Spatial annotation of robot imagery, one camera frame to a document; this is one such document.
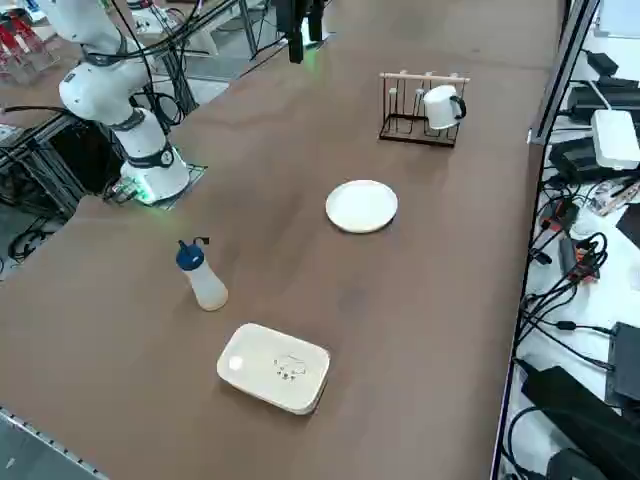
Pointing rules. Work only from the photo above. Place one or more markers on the aluminium support frame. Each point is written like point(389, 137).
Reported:
point(35, 165)

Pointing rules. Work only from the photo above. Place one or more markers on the white rectangular device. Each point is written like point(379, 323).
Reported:
point(615, 140)

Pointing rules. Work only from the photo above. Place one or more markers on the clear acrylic shelf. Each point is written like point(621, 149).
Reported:
point(20, 50)

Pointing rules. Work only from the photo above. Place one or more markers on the small black power adapter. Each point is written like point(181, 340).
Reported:
point(602, 62)

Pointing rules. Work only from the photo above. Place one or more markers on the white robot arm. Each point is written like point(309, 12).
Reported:
point(95, 95)

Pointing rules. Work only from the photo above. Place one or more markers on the long black power adapter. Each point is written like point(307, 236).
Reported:
point(600, 100)

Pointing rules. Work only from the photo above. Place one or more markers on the black flat box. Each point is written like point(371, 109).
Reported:
point(627, 365)

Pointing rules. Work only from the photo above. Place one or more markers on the printed paper sheet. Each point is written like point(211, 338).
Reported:
point(617, 195)

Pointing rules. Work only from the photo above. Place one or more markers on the aluminium edge rail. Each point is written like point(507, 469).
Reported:
point(45, 445)

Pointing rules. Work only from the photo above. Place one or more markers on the large black power brick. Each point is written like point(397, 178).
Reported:
point(570, 405)

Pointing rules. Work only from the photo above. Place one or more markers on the red and black device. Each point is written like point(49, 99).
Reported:
point(585, 267)

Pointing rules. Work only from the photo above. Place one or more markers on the white round plate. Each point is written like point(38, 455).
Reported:
point(362, 207)

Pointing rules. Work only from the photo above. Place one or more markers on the cream rectangular lidded box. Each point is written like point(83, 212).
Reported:
point(272, 370)

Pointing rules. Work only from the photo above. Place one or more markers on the aluminium frame post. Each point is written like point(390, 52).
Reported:
point(564, 65)

